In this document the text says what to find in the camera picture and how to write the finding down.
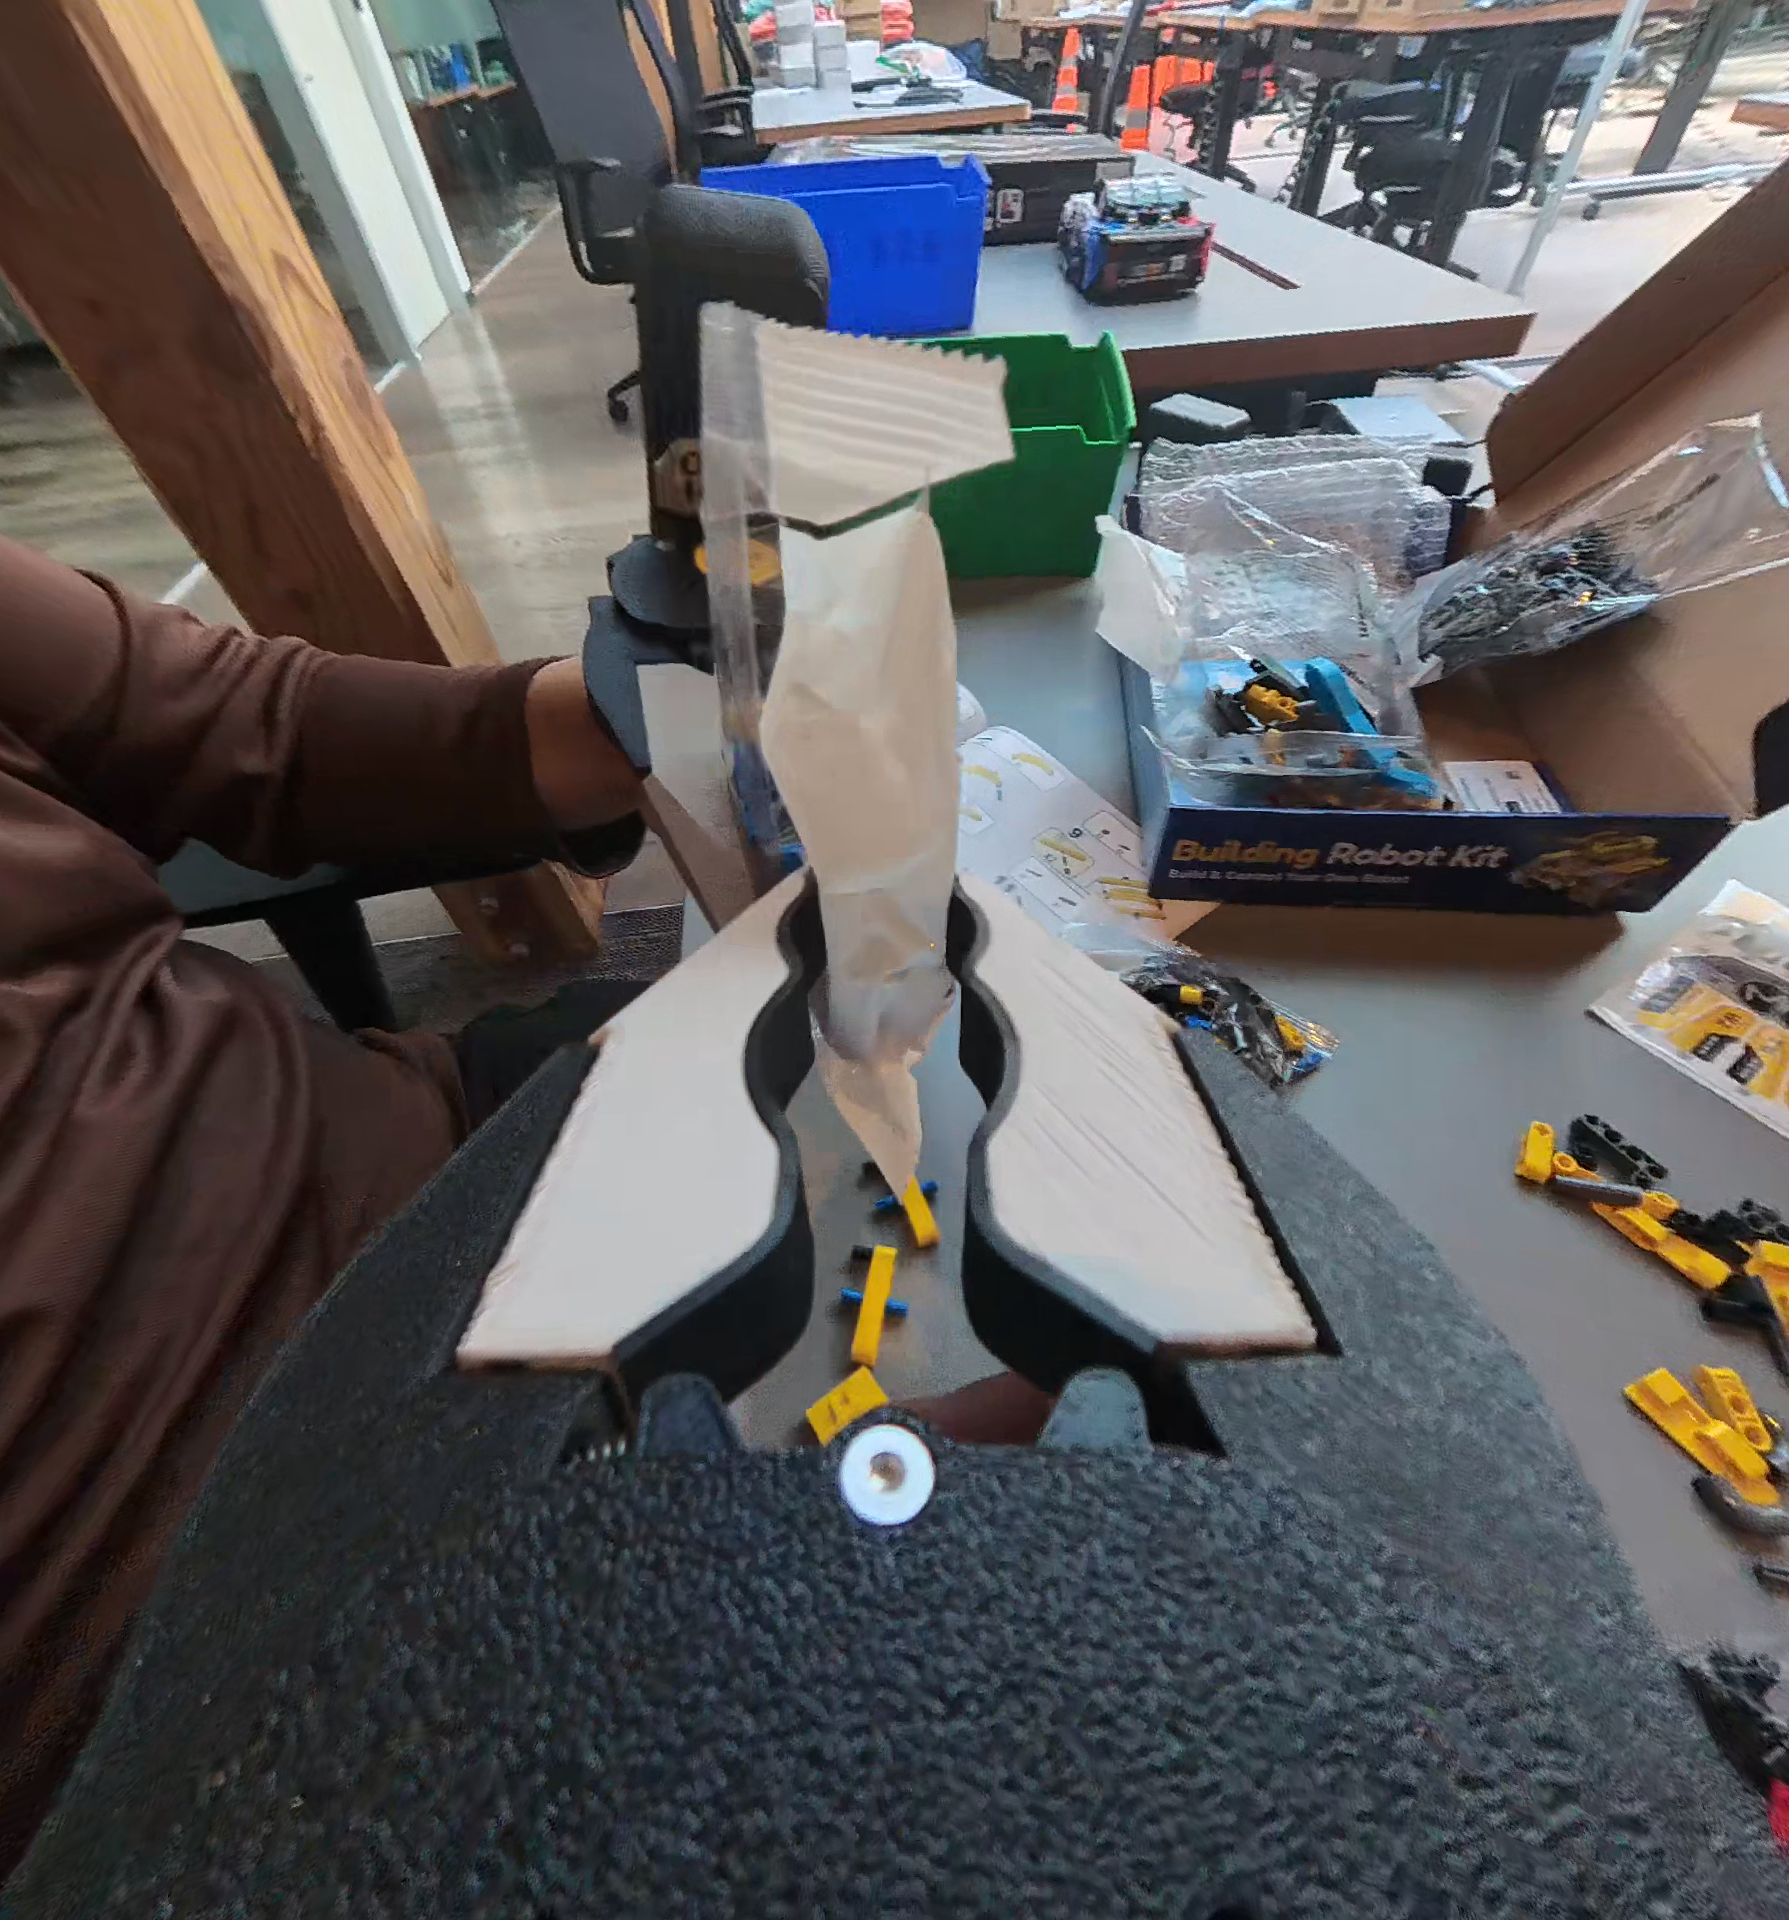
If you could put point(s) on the long yellow beam with pins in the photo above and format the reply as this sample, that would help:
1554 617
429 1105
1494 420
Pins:
874 1305

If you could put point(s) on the instruction booklet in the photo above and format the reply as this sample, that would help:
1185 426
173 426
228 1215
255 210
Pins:
1060 840

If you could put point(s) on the blue plastic bin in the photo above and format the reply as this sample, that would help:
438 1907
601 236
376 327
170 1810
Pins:
894 241

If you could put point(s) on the person's right hand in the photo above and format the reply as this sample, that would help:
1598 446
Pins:
983 1409

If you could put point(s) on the clear bag black red parts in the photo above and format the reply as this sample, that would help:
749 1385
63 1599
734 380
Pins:
1765 1739

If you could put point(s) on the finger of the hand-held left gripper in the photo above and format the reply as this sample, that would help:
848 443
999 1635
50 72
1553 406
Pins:
693 779

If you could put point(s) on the clear bag of mixed parts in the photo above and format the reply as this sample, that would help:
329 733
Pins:
1254 1029

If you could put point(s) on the yellow curved panel piece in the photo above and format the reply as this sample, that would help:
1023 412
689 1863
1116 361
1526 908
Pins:
848 1407

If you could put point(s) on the clear bag of dark parts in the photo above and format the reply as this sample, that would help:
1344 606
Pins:
864 720

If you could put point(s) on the clear bag with blue part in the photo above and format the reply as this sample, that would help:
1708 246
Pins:
1313 720

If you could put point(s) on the short yellow beam with pins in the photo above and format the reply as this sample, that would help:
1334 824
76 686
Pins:
920 1211

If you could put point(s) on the green box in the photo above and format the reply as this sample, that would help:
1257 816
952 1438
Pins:
1046 465

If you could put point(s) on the orange object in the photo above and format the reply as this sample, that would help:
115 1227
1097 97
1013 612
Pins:
1137 105

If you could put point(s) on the pile of loose toy parts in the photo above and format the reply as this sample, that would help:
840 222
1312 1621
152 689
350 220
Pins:
1721 1290

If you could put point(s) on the small wheeled robot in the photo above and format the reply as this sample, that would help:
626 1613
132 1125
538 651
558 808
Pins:
1134 241

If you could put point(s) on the black office chair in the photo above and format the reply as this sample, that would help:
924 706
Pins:
579 134

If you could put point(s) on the large clear plastic bag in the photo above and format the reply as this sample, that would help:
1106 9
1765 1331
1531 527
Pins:
1285 509

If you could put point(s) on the clear bag of tiny parts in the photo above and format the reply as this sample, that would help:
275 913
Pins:
1554 586

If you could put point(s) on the blue robot kit box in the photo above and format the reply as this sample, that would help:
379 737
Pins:
1659 676

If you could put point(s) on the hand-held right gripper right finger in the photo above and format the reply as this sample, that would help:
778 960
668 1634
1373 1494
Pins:
1134 1184

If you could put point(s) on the person's left forearm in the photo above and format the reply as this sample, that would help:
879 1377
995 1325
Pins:
353 749

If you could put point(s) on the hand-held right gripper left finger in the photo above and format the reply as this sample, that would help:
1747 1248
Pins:
639 1202

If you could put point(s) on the yellow black sticker sheet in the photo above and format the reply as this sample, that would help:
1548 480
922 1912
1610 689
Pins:
1750 1020

